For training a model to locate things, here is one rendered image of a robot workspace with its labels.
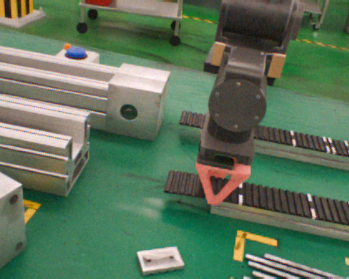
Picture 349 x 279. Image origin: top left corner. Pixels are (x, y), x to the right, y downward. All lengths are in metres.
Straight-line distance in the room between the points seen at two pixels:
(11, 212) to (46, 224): 0.09
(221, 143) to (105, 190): 0.19
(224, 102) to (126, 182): 0.26
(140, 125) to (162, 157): 0.07
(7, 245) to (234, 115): 0.28
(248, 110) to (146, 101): 0.30
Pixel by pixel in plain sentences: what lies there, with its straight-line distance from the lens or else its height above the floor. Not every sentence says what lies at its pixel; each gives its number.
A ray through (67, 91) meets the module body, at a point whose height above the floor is 0.84.
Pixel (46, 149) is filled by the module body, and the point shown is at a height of 0.85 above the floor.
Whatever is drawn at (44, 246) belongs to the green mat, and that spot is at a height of 0.78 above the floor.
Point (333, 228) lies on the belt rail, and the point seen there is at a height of 0.79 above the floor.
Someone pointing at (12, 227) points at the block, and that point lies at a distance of 0.47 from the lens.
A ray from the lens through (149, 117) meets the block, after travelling 0.69.
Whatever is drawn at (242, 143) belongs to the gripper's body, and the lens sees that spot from 0.50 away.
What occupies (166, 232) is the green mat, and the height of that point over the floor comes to 0.78.
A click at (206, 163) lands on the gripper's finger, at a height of 0.88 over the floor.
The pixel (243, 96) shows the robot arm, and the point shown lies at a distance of 0.40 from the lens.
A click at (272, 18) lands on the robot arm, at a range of 0.44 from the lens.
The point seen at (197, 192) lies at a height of 0.81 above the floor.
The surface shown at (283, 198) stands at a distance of 0.59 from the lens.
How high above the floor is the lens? 1.15
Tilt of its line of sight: 32 degrees down
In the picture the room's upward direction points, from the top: 9 degrees clockwise
